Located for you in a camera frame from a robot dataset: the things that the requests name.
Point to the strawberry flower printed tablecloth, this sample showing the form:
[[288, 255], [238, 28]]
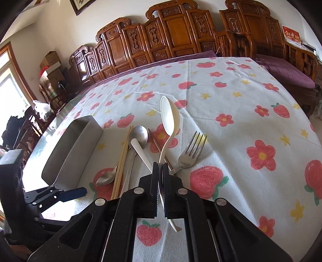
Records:
[[239, 113]]

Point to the framed wall picture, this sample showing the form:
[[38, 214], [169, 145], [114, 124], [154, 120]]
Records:
[[81, 5]]

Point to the carved wooden sofa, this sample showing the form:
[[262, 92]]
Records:
[[176, 30]]

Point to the purple sofa cushion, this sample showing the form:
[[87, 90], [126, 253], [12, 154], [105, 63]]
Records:
[[176, 59]]

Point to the black bag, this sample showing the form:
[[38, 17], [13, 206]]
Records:
[[10, 131]]

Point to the white plastic bag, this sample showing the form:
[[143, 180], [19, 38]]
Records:
[[317, 108]]

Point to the large steel spoon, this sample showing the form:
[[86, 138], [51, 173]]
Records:
[[141, 132]]

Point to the red calendar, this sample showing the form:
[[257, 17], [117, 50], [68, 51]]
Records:
[[291, 34]]

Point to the steel fork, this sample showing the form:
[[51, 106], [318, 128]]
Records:
[[187, 157]]

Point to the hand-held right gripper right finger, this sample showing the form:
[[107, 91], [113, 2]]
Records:
[[166, 186]]

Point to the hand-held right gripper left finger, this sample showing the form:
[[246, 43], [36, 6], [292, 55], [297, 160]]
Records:
[[154, 182]]

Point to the wooden framed window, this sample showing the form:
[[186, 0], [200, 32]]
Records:
[[10, 83]]

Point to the dark wooden chair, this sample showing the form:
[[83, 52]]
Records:
[[29, 131]]

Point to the light wooden chopstick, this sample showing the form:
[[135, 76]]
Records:
[[121, 161], [124, 161]]

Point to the carved wooden armchair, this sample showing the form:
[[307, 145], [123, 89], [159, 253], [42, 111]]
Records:
[[256, 22]]

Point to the small steel spoon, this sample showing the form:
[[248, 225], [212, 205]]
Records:
[[105, 177]]

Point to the brown chopstick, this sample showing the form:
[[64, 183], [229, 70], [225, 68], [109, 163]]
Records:
[[157, 143]]

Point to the white ceramic spoon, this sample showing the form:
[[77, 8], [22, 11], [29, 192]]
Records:
[[140, 155], [169, 116]]

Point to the purple armchair cushion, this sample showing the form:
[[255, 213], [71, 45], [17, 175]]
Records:
[[286, 71]]

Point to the stainless steel rectangular container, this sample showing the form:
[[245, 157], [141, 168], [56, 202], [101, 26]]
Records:
[[83, 143]]

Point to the clear plastic bag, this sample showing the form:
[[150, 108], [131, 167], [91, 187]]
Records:
[[42, 109]]

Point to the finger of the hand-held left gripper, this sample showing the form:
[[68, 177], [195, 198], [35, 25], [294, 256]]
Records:
[[74, 194], [52, 226]]

